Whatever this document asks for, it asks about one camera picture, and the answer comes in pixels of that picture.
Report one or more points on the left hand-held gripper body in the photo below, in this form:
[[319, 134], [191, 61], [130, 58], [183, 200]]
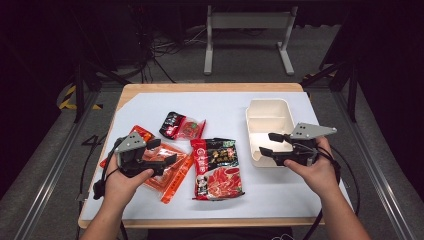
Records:
[[131, 146]]

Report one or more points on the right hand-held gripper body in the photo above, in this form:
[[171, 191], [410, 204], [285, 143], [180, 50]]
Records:
[[308, 131]]

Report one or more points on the white compartment box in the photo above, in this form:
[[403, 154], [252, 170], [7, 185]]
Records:
[[266, 116]]

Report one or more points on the orange seasoning packet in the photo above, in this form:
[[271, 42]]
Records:
[[156, 181], [178, 181]]

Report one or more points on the person's left hand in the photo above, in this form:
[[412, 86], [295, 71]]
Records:
[[121, 188]]

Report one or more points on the person's right hand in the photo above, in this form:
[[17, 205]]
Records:
[[318, 176]]

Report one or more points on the small red black sauce packet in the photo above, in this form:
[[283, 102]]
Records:
[[181, 126]]

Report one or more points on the large red black soup packet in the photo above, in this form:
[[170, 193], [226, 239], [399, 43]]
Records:
[[216, 170]]

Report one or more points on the black tripod stand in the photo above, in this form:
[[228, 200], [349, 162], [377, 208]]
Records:
[[351, 90], [79, 90]]

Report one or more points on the wooden table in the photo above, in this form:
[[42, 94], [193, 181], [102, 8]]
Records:
[[200, 87]]

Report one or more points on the person's dark clothing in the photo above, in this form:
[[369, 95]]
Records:
[[216, 234]]

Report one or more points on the white-framed desk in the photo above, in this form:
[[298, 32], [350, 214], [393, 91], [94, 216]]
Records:
[[248, 20]]

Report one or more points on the aluminium rail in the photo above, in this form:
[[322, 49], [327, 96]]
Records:
[[53, 180], [373, 166]]

